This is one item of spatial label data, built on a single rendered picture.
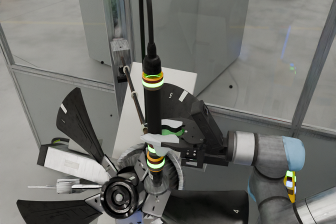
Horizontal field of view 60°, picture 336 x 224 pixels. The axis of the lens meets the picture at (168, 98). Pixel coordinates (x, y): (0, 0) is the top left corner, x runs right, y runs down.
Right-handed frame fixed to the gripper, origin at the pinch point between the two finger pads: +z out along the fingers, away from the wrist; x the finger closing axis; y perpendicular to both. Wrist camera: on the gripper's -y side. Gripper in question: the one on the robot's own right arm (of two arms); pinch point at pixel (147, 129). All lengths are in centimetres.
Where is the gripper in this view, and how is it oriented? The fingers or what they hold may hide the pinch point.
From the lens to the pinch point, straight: 69.3
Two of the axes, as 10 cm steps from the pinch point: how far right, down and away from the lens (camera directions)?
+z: -9.9, -1.1, 1.2
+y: -0.1, 8.0, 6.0
